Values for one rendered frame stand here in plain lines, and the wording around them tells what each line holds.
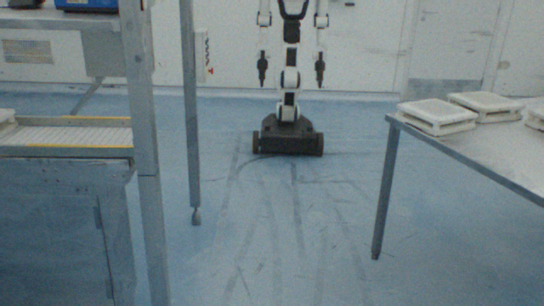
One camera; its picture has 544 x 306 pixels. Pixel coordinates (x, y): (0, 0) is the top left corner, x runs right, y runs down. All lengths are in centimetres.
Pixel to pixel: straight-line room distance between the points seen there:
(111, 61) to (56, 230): 65
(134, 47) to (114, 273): 91
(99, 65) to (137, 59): 35
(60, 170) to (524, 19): 508
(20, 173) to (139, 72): 57
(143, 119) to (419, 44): 427
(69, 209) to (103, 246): 19
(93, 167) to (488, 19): 473
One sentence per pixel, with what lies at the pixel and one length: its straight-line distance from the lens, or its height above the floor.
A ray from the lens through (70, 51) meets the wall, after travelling 551.
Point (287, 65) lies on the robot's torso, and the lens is 350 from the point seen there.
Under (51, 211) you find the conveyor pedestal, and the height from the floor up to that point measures 63.
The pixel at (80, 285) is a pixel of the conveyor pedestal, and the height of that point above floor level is 30.
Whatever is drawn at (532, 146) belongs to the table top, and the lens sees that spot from 200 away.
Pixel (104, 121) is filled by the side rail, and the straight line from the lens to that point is 176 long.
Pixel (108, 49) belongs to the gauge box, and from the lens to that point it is 161.
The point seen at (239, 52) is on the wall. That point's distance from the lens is 503.
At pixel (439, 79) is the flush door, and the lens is 546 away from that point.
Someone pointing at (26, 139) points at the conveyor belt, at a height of 87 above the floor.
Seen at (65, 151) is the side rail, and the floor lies 89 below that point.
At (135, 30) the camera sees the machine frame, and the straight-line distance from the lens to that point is 128.
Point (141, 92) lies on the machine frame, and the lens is 132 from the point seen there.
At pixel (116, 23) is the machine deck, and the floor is 131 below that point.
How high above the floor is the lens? 147
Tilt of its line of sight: 24 degrees down
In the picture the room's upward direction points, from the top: 2 degrees clockwise
